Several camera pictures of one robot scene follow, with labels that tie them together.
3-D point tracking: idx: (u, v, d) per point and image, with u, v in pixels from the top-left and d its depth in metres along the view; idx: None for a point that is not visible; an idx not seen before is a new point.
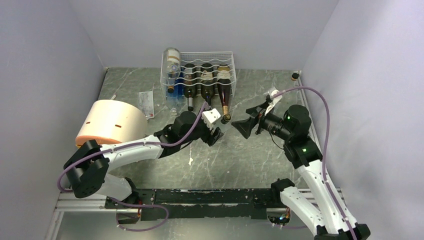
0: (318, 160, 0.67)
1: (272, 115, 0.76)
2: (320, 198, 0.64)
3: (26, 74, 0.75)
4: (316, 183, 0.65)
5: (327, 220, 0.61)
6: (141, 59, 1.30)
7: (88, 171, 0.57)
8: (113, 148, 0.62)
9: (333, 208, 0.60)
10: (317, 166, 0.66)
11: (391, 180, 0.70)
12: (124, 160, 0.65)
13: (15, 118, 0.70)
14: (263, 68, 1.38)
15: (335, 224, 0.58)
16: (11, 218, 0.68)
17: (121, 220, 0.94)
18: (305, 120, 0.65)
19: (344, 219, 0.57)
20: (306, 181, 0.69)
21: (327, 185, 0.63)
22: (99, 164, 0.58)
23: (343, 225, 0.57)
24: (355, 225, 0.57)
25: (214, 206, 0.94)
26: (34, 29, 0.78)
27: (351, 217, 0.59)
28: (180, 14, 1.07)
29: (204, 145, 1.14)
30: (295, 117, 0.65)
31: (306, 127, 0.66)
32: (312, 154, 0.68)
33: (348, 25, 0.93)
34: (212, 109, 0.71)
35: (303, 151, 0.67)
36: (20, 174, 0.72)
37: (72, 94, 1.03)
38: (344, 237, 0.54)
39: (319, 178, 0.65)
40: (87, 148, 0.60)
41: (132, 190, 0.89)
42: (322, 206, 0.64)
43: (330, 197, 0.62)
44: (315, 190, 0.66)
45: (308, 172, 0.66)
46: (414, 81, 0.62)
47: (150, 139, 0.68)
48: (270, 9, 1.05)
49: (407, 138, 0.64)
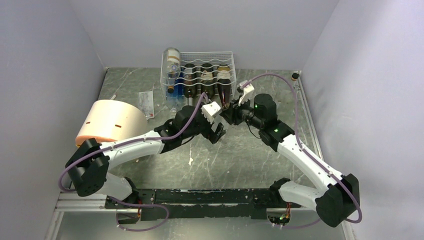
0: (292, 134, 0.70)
1: (245, 104, 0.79)
2: (304, 167, 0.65)
3: (26, 74, 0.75)
4: (295, 152, 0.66)
5: (316, 182, 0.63)
6: (141, 59, 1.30)
7: (89, 169, 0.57)
8: (113, 146, 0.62)
9: (316, 168, 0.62)
10: (292, 139, 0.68)
11: (390, 180, 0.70)
12: (124, 157, 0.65)
13: (16, 118, 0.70)
14: (263, 69, 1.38)
15: (324, 182, 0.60)
16: (11, 217, 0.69)
17: (121, 220, 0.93)
18: (271, 104, 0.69)
19: (330, 175, 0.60)
20: (286, 156, 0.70)
21: (304, 151, 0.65)
22: (101, 161, 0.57)
23: (331, 181, 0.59)
24: (341, 176, 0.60)
25: (214, 207, 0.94)
26: (34, 29, 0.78)
27: (335, 171, 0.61)
28: (180, 14, 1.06)
29: (204, 145, 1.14)
30: (261, 104, 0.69)
31: (274, 111, 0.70)
32: (285, 132, 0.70)
33: (348, 24, 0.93)
34: (212, 102, 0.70)
35: (275, 132, 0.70)
36: (20, 173, 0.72)
37: (72, 94, 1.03)
38: (337, 190, 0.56)
39: (296, 147, 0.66)
40: (87, 147, 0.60)
41: (132, 189, 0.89)
42: (307, 173, 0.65)
43: (311, 160, 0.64)
44: (296, 161, 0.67)
45: (285, 145, 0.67)
46: (413, 81, 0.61)
47: (151, 135, 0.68)
48: (270, 9, 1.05)
49: (406, 138, 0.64)
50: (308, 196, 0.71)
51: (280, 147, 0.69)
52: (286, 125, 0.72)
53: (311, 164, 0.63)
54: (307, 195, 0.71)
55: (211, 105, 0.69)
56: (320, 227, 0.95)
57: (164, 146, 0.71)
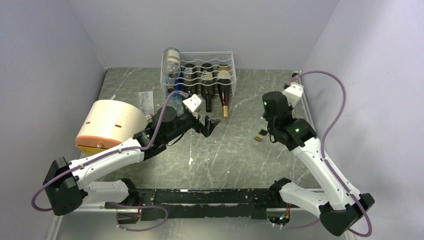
0: (313, 137, 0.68)
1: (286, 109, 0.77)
2: (321, 178, 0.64)
3: (26, 73, 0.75)
4: (314, 161, 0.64)
5: (331, 196, 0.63)
6: (141, 59, 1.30)
7: (58, 192, 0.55)
8: (82, 164, 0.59)
9: (336, 184, 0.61)
10: (314, 144, 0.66)
11: (390, 180, 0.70)
12: (101, 172, 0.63)
13: (15, 118, 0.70)
14: (263, 69, 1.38)
15: (341, 200, 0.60)
16: (11, 218, 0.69)
17: (121, 220, 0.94)
18: (280, 98, 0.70)
19: (349, 194, 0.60)
20: (303, 160, 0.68)
21: (326, 162, 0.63)
22: (69, 183, 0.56)
23: (349, 200, 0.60)
24: (360, 195, 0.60)
25: (214, 207, 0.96)
26: (34, 29, 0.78)
27: (354, 189, 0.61)
28: (180, 13, 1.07)
29: (204, 145, 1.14)
30: (270, 99, 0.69)
31: (285, 106, 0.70)
32: (306, 132, 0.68)
33: (348, 24, 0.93)
34: (192, 96, 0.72)
35: (296, 132, 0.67)
36: (20, 173, 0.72)
37: (72, 94, 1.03)
38: (354, 213, 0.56)
39: (317, 155, 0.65)
40: (56, 167, 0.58)
41: (130, 191, 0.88)
42: (322, 183, 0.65)
43: (331, 175, 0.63)
44: (313, 169, 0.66)
45: (306, 151, 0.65)
46: (413, 81, 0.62)
47: (128, 145, 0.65)
48: (270, 9, 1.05)
49: (406, 138, 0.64)
50: (310, 201, 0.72)
51: (299, 151, 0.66)
52: (307, 124, 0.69)
53: (330, 178, 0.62)
54: (309, 201, 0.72)
55: (192, 99, 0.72)
56: (320, 227, 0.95)
57: (146, 152, 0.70)
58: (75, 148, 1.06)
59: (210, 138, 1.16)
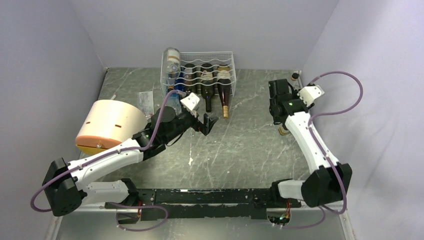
0: (304, 112, 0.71)
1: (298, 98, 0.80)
2: (303, 143, 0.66)
3: (26, 74, 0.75)
4: (300, 128, 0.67)
5: (309, 161, 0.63)
6: (141, 59, 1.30)
7: (58, 193, 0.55)
8: (81, 166, 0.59)
9: (314, 148, 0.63)
10: (303, 116, 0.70)
11: (391, 180, 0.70)
12: (99, 172, 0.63)
13: (15, 119, 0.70)
14: (263, 69, 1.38)
15: (317, 162, 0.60)
16: (12, 217, 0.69)
17: (121, 220, 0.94)
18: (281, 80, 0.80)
19: (325, 157, 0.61)
20: (291, 131, 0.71)
21: (310, 130, 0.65)
22: (69, 184, 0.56)
23: (325, 163, 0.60)
24: (337, 163, 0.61)
25: (214, 207, 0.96)
26: (34, 29, 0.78)
27: (332, 157, 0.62)
28: (179, 14, 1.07)
29: (204, 145, 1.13)
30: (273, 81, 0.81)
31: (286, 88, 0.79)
32: (299, 108, 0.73)
33: (348, 24, 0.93)
34: (190, 95, 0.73)
35: (289, 105, 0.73)
36: (19, 173, 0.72)
37: (72, 94, 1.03)
38: (326, 173, 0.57)
39: (303, 124, 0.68)
40: (56, 168, 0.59)
41: (130, 191, 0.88)
42: (304, 149, 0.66)
43: (312, 140, 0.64)
44: (298, 137, 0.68)
45: (293, 120, 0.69)
46: (414, 80, 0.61)
47: (126, 145, 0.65)
48: (270, 9, 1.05)
49: (407, 138, 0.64)
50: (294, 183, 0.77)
51: (289, 120, 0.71)
52: (302, 102, 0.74)
53: (311, 143, 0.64)
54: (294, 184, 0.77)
55: (189, 98, 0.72)
56: (320, 226, 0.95)
57: (146, 153, 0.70)
58: (75, 148, 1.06)
59: (210, 138, 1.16)
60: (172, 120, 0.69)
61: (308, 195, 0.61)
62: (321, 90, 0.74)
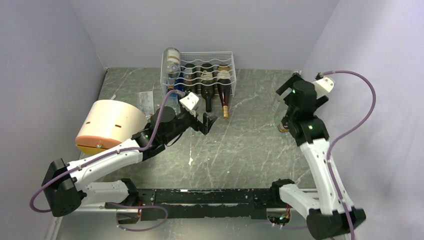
0: (323, 139, 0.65)
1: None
2: (318, 178, 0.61)
3: (25, 74, 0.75)
4: (317, 162, 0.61)
5: (322, 200, 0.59)
6: (141, 59, 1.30)
7: (58, 193, 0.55)
8: (80, 166, 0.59)
9: (330, 189, 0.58)
10: (322, 145, 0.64)
11: (390, 180, 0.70)
12: (99, 173, 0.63)
13: (16, 119, 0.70)
14: (263, 69, 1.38)
15: (331, 204, 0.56)
16: (11, 218, 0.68)
17: (121, 220, 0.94)
18: (310, 93, 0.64)
19: (341, 201, 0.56)
20: (306, 158, 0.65)
21: (328, 165, 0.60)
22: (68, 184, 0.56)
23: (339, 207, 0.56)
24: (351, 208, 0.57)
25: (214, 207, 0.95)
26: (34, 29, 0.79)
27: (348, 200, 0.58)
28: (179, 14, 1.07)
29: (204, 145, 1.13)
30: (299, 89, 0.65)
31: (312, 100, 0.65)
32: (318, 133, 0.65)
33: (348, 24, 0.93)
34: (189, 95, 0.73)
35: (309, 129, 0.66)
36: (19, 174, 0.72)
37: (71, 94, 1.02)
38: (339, 220, 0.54)
39: (321, 156, 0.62)
40: (55, 169, 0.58)
41: (130, 191, 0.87)
42: (318, 185, 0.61)
43: (328, 177, 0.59)
44: (313, 170, 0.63)
45: (311, 149, 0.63)
46: (413, 81, 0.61)
47: (126, 146, 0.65)
48: (269, 9, 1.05)
49: (406, 138, 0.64)
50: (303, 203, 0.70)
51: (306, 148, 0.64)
52: (323, 125, 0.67)
53: (327, 180, 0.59)
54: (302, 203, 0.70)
55: (188, 98, 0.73)
56: None
57: (145, 153, 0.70)
58: (75, 148, 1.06)
59: (210, 138, 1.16)
60: (171, 119, 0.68)
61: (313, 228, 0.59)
62: (332, 81, 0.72)
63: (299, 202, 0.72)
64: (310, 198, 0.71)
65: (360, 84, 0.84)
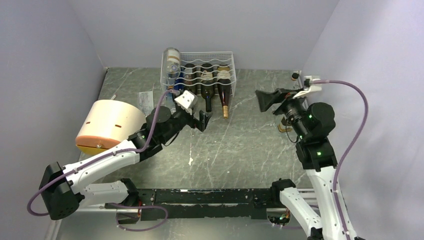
0: (331, 167, 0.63)
1: (296, 101, 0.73)
2: (324, 207, 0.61)
3: (25, 74, 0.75)
4: (323, 190, 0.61)
5: (325, 229, 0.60)
6: (141, 59, 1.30)
7: (54, 197, 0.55)
8: (76, 169, 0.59)
9: (335, 219, 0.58)
10: (329, 173, 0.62)
11: (390, 180, 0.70)
12: (95, 176, 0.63)
13: (16, 120, 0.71)
14: (263, 69, 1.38)
15: (334, 235, 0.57)
16: (11, 218, 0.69)
17: (121, 220, 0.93)
18: (327, 124, 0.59)
19: (345, 233, 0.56)
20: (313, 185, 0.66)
21: (334, 195, 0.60)
22: (64, 189, 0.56)
23: (342, 238, 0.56)
24: (355, 238, 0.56)
25: (215, 207, 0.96)
26: (34, 29, 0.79)
27: (352, 230, 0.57)
28: (179, 14, 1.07)
29: (204, 145, 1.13)
30: (318, 118, 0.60)
31: (328, 130, 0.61)
32: (327, 160, 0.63)
33: (348, 24, 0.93)
34: (184, 93, 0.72)
35: (317, 155, 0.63)
36: (19, 174, 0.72)
37: (71, 94, 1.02)
38: None
39: (328, 185, 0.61)
40: (50, 173, 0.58)
41: (130, 191, 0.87)
42: (323, 213, 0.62)
43: (334, 208, 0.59)
44: (320, 197, 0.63)
45: (318, 177, 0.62)
46: (413, 81, 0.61)
47: (122, 147, 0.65)
48: (269, 9, 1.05)
49: (406, 138, 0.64)
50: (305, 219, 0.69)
51: (312, 174, 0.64)
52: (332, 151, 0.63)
53: (332, 210, 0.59)
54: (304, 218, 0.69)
55: (184, 96, 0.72)
56: None
57: (142, 154, 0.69)
58: (75, 148, 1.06)
59: (210, 138, 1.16)
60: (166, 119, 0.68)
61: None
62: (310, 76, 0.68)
63: (299, 213, 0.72)
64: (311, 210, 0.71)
65: (359, 84, 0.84)
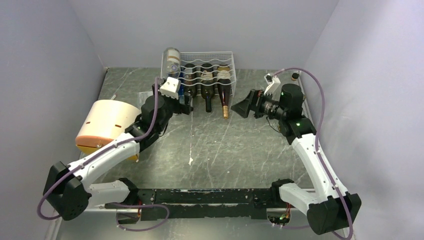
0: (312, 134, 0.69)
1: (266, 97, 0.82)
2: (311, 170, 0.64)
3: (25, 74, 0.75)
4: (308, 154, 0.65)
5: (318, 190, 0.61)
6: (141, 59, 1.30)
7: (65, 193, 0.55)
8: (82, 164, 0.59)
9: (323, 177, 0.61)
10: (310, 139, 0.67)
11: (389, 180, 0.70)
12: (101, 169, 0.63)
13: (16, 120, 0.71)
14: (263, 69, 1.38)
15: (326, 192, 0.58)
16: (11, 218, 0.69)
17: (121, 220, 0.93)
18: (296, 94, 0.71)
19: (334, 187, 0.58)
20: (299, 155, 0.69)
21: (318, 155, 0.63)
22: (75, 183, 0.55)
23: (334, 193, 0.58)
24: (346, 193, 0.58)
25: (214, 207, 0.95)
26: (34, 28, 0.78)
27: (341, 186, 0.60)
28: (179, 14, 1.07)
29: (204, 145, 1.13)
30: (288, 92, 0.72)
31: (299, 101, 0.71)
32: (307, 130, 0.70)
33: (348, 24, 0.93)
34: (168, 79, 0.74)
35: (297, 126, 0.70)
36: (20, 174, 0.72)
37: (71, 94, 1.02)
38: (335, 204, 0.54)
39: (311, 148, 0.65)
40: (56, 172, 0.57)
41: (130, 189, 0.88)
42: (313, 178, 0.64)
43: (320, 167, 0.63)
44: (307, 163, 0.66)
45: (301, 143, 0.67)
46: (413, 81, 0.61)
47: (121, 139, 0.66)
48: (269, 9, 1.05)
49: (405, 138, 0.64)
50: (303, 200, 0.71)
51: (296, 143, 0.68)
52: (310, 122, 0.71)
53: (319, 170, 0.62)
54: (302, 200, 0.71)
55: (169, 83, 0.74)
56: None
57: (141, 144, 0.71)
58: (75, 148, 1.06)
59: (210, 138, 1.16)
60: (161, 105, 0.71)
61: (314, 222, 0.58)
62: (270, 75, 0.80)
63: (299, 199, 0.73)
64: (309, 195, 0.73)
65: (359, 84, 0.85)
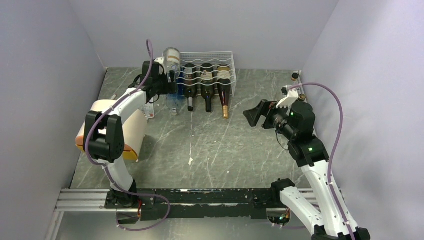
0: (324, 160, 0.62)
1: (279, 109, 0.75)
2: (322, 201, 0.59)
3: (25, 73, 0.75)
4: (320, 184, 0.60)
5: (327, 223, 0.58)
6: (141, 59, 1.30)
7: (109, 132, 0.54)
8: (112, 107, 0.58)
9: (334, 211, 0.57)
10: (323, 167, 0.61)
11: (389, 181, 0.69)
12: (125, 114, 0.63)
13: (16, 120, 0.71)
14: (263, 69, 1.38)
15: (336, 228, 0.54)
16: (11, 218, 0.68)
17: (121, 220, 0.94)
18: (309, 116, 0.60)
19: (346, 223, 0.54)
20: (308, 180, 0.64)
21: (331, 188, 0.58)
22: (114, 119, 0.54)
23: (344, 229, 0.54)
24: (356, 229, 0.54)
25: (214, 207, 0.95)
26: (34, 29, 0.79)
27: (352, 221, 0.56)
28: (179, 14, 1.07)
29: (204, 145, 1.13)
30: (299, 113, 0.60)
31: (312, 123, 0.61)
32: (319, 154, 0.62)
33: (348, 24, 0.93)
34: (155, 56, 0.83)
35: (309, 150, 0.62)
36: (19, 175, 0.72)
37: (71, 94, 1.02)
38: None
39: (323, 178, 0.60)
40: (90, 118, 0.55)
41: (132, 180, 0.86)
42: (323, 208, 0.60)
43: (331, 200, 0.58)
44: (317, 192, 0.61)
45: (313, 172, 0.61)
46: (412, 82, 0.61)
47: (131, 89, 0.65)
48: (269, 9, 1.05)
49: (404, 138, 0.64)
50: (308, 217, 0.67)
51: (307, 170, 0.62)
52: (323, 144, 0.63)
53: (330, 203, 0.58)
54: (307, 217, 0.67)
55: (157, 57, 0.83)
56: None
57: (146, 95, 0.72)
58: (75, 148, 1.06)
59: (210, 138, 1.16)
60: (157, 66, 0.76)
61: None
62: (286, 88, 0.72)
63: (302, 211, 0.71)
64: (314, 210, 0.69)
65: (359, 84, 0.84)
